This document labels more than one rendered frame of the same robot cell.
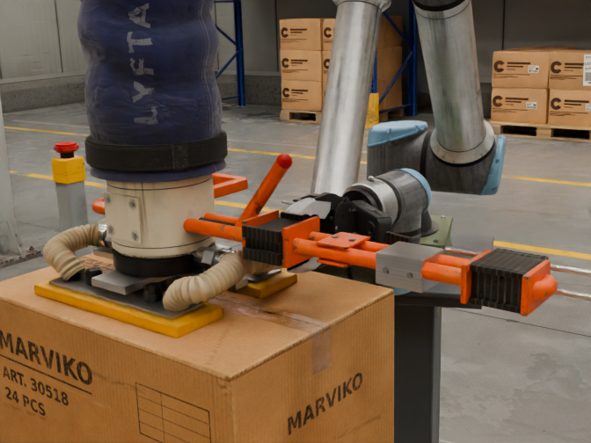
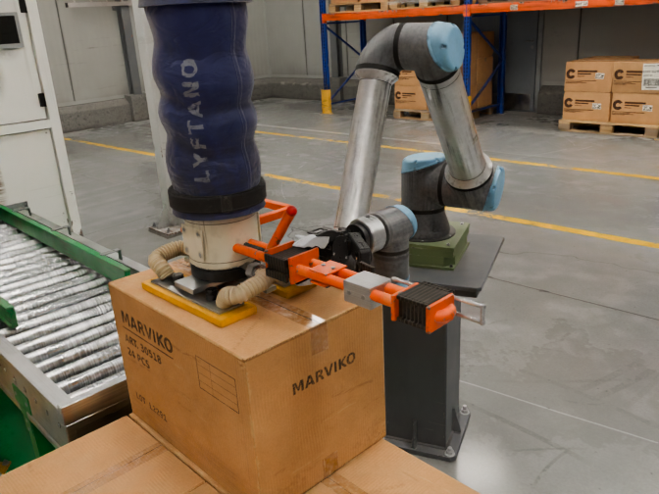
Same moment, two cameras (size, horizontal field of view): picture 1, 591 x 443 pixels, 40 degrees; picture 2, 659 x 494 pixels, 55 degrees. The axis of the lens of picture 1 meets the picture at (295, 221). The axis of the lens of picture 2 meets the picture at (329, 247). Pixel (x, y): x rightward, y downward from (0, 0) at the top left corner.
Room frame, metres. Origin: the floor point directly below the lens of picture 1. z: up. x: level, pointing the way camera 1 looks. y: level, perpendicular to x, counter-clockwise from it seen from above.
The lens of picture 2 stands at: (-0.09, -0.25, 1.56)
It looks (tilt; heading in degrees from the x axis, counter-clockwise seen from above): 20 degrees down; 9
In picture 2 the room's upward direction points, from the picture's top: 3 degrees counter-clockwise
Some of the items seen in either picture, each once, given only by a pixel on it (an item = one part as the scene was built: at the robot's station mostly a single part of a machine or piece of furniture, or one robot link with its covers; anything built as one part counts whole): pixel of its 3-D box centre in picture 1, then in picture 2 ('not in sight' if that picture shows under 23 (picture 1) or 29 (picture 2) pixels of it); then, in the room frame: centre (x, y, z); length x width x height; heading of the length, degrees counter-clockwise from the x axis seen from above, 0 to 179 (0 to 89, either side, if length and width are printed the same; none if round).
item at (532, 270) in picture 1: (505, 281); (422, 307); (0.93, -0.25, 1.07); 0.08 x 0.07 x 0.05; 53
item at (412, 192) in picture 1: (394, 199); (389, 227); (1.38, -0.18, 1.07); 0.12 x 0.09 x 0.10; 141
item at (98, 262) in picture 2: not in sight; (60, 236); (2.68, 1.53, 0.60); 1.60 x 0.10 x 0.09; 51
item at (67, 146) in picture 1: (66, 150); not in sight; (2.27, 0.64, 1.02); 0.07 x 0.07 x 0.04
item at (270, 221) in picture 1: (280, 237); (292, 262); (1.14, 0.02, 1.07); 0.10 x 0.08 x 0.06; 143
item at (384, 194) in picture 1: (367, 206); (365, 234); (1.31, -0.12, 1.07); 0.09 x 0.05 x 0.10; 51
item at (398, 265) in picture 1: (409, 265); (367, 289); (1.01, -0.15, 1.07); 0.07 x 0.07 x 0.04; 53
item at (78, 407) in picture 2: not in sight; (173, 365); (1.52, 0.51, 0.58); 0.70 x 0.03 x 0.06; 141
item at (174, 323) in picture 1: (123, 291); (195, 290); (1.22, 0.28, 0.97); 0.34 x 0.10 x 0.05; 53
